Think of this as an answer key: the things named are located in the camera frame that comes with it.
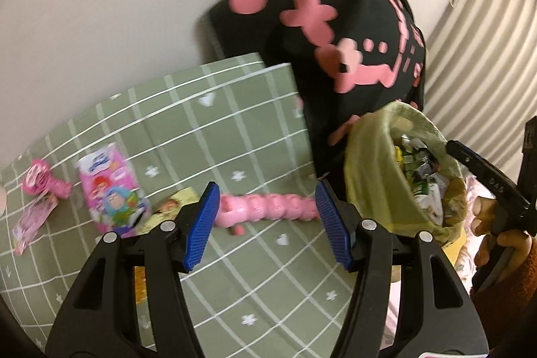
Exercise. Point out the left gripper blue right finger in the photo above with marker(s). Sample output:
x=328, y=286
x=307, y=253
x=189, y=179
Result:
x=328, y=206

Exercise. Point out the black pink cartoon cloth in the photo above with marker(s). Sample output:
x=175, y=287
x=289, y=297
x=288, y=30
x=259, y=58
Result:
x=348, y=58

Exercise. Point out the yellow-green trash bag bin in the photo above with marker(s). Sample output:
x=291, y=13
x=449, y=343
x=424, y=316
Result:
x=380, y=190

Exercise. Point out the beige striped curtain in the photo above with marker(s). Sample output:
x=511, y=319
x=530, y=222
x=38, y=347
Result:
x=481, y=77

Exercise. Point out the person's right hand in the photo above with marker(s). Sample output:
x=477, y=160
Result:
x=517, y=243

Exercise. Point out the pink floral bedding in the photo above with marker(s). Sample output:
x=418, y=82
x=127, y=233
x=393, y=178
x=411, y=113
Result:
x=465, y=266

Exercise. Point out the green checked tablecloth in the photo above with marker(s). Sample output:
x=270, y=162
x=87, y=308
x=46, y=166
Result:
x=275, y=291

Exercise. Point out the pink cup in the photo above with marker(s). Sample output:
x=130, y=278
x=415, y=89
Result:
x=3, y=200

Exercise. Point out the yellow small pillow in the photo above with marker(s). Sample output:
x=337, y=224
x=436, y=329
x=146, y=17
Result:
x=453, y=249

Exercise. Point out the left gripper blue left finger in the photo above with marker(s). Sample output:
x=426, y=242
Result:
x=200, y=225

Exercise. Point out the brown fuzzy sleeve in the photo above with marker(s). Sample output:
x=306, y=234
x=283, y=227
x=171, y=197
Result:
x=501, y=305

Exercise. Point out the pink tissue pack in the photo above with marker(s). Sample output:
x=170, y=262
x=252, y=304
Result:
x=113, y=196

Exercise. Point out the small pink card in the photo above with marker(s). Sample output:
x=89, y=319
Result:
x=29, y=223

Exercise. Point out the pink caterpillar toy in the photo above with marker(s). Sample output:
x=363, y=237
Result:
x=235, y=210

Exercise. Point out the green white milk carton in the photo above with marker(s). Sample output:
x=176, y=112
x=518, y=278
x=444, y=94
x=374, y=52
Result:
x=421, y=169

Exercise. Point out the yellow cartoon snack wrapper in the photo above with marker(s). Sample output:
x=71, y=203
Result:
x=169, y=210

